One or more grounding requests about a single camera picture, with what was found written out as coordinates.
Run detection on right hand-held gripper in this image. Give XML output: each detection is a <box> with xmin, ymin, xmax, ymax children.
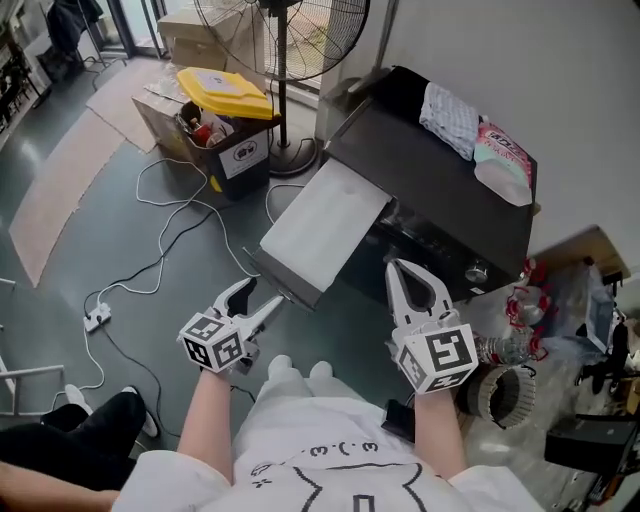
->
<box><xmin>383</xmin><ymin>257</ymin><xmax>481</xmax><ymax>397</ymax></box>

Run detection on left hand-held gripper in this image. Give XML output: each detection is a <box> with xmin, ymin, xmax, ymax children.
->
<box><xmin>177</xmin><ymin>276</ymin><xmax>287</xmax><ymax>376</ymax></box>

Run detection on person's left forearm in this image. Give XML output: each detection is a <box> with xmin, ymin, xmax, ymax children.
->
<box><xmin>177</xmin><ymin>369</ymin><xmax>237</xmax><ymax>486</ymax></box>

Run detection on person's right forearm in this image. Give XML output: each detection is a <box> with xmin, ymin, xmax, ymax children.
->
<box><xmin>412</xmin><ymin>387</ymin><xmax>470</xmax><ymax>484</ymax></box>

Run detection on person's left white shoe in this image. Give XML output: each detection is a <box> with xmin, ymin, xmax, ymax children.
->
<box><xmin>268</xmin><ymin>354</ymin><xmax>296</xmax><ymax>381</ymax></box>

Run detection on clear plastic bottle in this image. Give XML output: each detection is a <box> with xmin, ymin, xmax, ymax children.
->
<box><xmin>472</xmin><ymin>332</ymin><xmax>539</xmax><ymax>366</ymax></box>

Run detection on person's white trousers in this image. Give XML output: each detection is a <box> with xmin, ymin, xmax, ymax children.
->
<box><xmin>232</xmin><ymin>372</ymin><xmax>387</xmax><ymax>456</ymax></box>

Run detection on cluster of red-labelled bottles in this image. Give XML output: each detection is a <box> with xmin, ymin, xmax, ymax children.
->
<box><xmin>504</xmin><ymin>257</ymin><xmax>552</xmax><ymax>362</ymax></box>

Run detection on black device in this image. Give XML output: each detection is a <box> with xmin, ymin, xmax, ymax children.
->
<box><xmin>380</xmin><ymin>398</ymin><xmax>417</xmax><ymax>444</ymax></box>

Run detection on white power strip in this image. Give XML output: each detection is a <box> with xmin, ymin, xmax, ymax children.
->
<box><xmin>82</xmin><ymin>299</ymin><xmax>114</xmax><ymax>334</ymax></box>

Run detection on clear plastic bag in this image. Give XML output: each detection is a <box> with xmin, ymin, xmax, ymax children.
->
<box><xmin>549</xmin><ymin>259</ymin><xmax>622</xmax><ymax>352</ymax></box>

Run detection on wooden board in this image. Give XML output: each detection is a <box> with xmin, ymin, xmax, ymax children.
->
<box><xmin>529</xmin><ymin>225</ymin><xmax>633</xmax><ymax>287</ymax></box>

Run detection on checked cloth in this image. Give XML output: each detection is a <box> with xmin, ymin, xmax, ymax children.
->
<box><xmin>418</xmin><ymin>82</ymin><xmax>481</xmax><ymax>162</ymax></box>

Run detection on person's white printed shirt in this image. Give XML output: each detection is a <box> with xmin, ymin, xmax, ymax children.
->
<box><xmin>112</xmin><ymin>399</ymin><xmax>547</xmax><ymax>512</ymax></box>

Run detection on brown cardboard box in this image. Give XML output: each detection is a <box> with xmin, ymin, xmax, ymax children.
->
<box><xmin>131</xmin><ymin>82</ymin><xmax>211</xmax><ymax>164</ymax></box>
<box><xmin>169</xmin><ymin>34</ymin><xmax>271</xmax><ymax>92</ymax></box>
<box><xmin>157</xmin><ymin>2</ymin><xmax>264</xmax><ymax>44</ymax></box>

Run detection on black standing fan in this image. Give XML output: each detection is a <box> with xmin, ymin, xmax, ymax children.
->
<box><xmin>193</xmin><ymin>0</ymin><xmax>372</xmax><ymax>176</ymax></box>

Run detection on flat cardboard sheet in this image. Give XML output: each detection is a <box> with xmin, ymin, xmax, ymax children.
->
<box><xmin>84</xmin><ymin>59</ymin><xmax>172</xmax><ymax>155</ymax></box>
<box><xmin>8</xmin><ymin>107</ymin><xmax>127</xmax><ymax>290</ymax></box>

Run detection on black cloth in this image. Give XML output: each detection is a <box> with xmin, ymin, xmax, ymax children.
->
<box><xmin>372</xmin><ymin>64</ymin><xmax>436</xmax><ymax>126</ymax></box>

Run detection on yellow lid trash bin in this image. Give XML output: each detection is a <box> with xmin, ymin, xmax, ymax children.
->
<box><xmin>175</xmin><ymin>67</ymin><xmax>282</xmax><ymax>202</ymax></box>

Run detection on black box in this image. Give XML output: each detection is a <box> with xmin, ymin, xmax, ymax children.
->
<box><xmin>543</xmin><ymin>414</ymin><xmax>637</xmax><ymax>476</ymax></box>

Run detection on dark coat on rack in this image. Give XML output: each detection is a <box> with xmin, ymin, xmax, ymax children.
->
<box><xmin>47</xmin><ymin>0</ymin><xmax>105</xmax><ymax>55</ymax></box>

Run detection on metal shelving rack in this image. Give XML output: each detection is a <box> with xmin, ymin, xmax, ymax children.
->
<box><xmin>0</xmin><ymin>0</ymin><xmax>52</xmax><ymax>132</ymax></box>

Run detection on white cable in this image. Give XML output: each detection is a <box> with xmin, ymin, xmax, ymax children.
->
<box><xmin>49</xmin><ymin>327</ymin><xmax>107</xmax><ymax>416</ymax></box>
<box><xmin>263</xmin><ymin>183</ymin><xmax>307</xmax><ymax>227</ymax></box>
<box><xmin>134</xmin><ymin>157</ymin><xmax>262</xmax><ymax>301</ymax></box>

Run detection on white metal frame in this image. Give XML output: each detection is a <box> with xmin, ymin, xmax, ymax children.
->
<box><xmin>0</xmin><ymin>277</ymin><xmax>66</xmax><ymax>419</ymax></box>

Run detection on grey wall pipe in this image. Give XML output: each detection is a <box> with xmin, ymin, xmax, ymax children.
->
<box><xmin>374</xmin><ymin>0</ymin><xmax>401</xmax><ymax>71</ymax></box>

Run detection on glass door with dark frame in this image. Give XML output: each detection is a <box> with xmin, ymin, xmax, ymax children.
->
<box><xmin>102</xmin><ymin>0</ymin><xmax>170</xmax><ymax>60</ymax></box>

